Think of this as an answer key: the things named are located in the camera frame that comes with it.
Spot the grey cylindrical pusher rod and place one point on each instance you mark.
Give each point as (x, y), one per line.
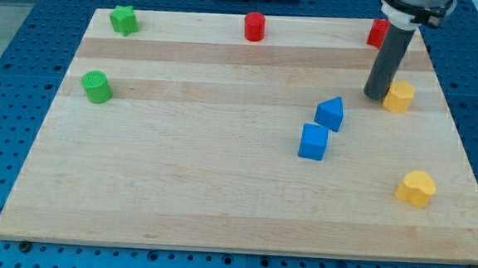
(388, 59)

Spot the blue cube block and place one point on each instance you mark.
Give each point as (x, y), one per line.
(313, 142)

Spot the red cylinder block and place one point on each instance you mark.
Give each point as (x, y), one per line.
(254, 26)

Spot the robot wrist flange with clamp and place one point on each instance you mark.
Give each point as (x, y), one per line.
(410, 14)

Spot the wooden board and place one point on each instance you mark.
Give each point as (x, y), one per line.
(197, 149)

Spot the yellow hexagon block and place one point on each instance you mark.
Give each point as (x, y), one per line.
(399, 96)

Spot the yellow heart block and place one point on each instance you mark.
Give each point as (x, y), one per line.
(417, 188)

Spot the red star block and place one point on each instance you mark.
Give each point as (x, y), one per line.
(378, 31)

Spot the green cylinder block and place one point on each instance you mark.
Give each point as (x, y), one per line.
(96, 86)

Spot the green star block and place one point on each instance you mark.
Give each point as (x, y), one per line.
(124, 20)

